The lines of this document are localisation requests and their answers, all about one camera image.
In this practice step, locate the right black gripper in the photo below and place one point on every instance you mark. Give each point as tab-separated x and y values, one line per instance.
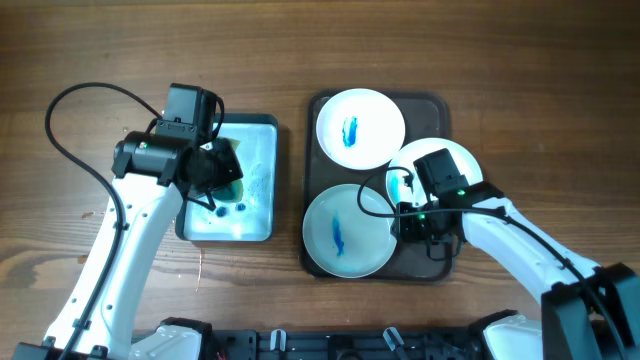
406	231

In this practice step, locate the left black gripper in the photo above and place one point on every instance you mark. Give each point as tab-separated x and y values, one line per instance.
231	168

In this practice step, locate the green yellow sponge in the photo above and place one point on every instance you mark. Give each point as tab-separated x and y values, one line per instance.
233	191

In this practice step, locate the white plate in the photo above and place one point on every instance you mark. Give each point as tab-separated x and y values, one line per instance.
360	129
396	188

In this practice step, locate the grey-white plate bottom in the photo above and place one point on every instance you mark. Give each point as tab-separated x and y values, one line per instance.
341	239

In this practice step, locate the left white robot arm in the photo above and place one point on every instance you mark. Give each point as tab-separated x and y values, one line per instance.
153	176

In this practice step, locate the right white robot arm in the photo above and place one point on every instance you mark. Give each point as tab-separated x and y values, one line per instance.
587	311

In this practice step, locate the dark tray with water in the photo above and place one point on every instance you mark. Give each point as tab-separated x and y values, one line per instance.
251	219

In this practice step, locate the brown plastic serving tray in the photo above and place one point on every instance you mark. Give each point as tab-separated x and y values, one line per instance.
425	115

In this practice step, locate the white plate top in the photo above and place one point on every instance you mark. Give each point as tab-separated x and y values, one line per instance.
360	129

